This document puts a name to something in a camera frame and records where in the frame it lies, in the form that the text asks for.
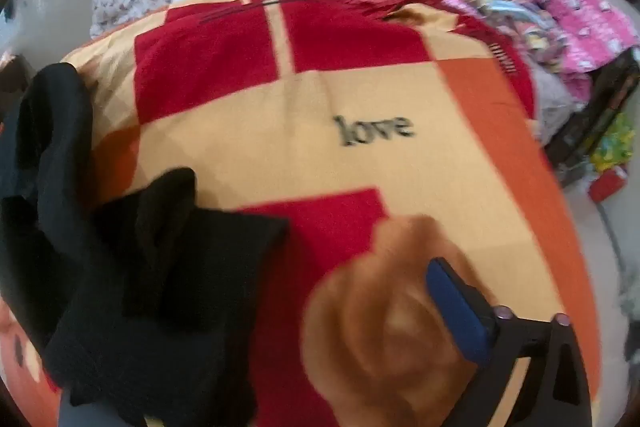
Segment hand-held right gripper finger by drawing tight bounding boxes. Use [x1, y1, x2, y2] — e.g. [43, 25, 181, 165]
[425, 257, 608, 427]

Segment black pants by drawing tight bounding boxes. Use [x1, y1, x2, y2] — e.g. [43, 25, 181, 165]
[0, 63, 291, 427]

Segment red box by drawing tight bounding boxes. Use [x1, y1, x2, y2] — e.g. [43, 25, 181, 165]
[587, 164, 631, 202]

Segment grey cloth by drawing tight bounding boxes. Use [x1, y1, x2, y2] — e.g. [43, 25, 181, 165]
[527, 67, 576, 142]

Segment green yellow bag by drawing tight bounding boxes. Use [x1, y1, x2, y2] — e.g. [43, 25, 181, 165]
[590, 114, 636, 172]

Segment dark cabinet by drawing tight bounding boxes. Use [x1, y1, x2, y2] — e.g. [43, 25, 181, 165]
[542, 49, 640, 188]

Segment red yellow printed blanket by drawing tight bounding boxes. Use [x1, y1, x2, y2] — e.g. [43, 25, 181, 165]
[0, 0, 603, 427]

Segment colourful cartoon cloth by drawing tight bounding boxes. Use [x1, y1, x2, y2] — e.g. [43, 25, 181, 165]
[465, 0, 566, 68]

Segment pink printed blanket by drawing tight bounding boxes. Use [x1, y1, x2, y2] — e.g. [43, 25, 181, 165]
[365, 0, 640, 95]

